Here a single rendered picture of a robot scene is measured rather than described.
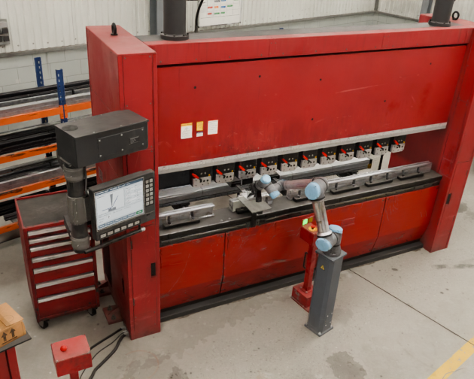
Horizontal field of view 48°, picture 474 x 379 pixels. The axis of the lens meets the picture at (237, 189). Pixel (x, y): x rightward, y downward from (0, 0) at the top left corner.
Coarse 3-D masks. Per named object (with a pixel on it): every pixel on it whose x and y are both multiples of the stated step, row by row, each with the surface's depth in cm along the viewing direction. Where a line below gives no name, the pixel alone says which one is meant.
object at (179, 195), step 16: (336, 160) 522; (352, 160) 524; (368, 160) 529; (256, 176) 481; (288, 176) 490; (304, 176) 499; (320, 176) 508; (160, 192) 445; (176, 192) 446; (192, 192) 449; (208, 192) 457; (224, 192) 464; (240, 192) 473
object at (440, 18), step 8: (440, 0) 459; (448, 0) 456; (440, 8) 461; (448, 8) 460; (432, 16) 471; (440, 16) 463; (448, 16) 463; (432, 24) 468; (440, 24) 464; (448, 24) 465
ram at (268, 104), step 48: (432, 48) 463; (192, 96) 378; (240, 96) 397; (288, 96) 416; (336, 96) 438; (384, 96) 463; (432, 96) 490; (192, 144) 396; (240, 144) 416; (288, 144) 438; (336, 144) 462
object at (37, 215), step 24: (24, 216) 400; (48, 216) 402; (24, 240) 386; (48, 240) 393; (48, 264) 404; (72, 264) 412; (48, 288) 414; (72, 288) 424; (96, 288) 434; (48, 312) 424; (72, 312) 434
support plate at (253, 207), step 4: (240, 200) 437; (244, 200) 437; (252, 200) 438; (244, 204) 432; (248, 204) 432; (252, 204) 432; (256, 204) 433; (260, 204) 433; (264, 204) 434; (248, 208) 426; (252, 208) 426; (256, 208) 426; (260, 208) 427; (264, 208) 427; (268, 208) 427; (252, 212) 421; (256, 212) 423
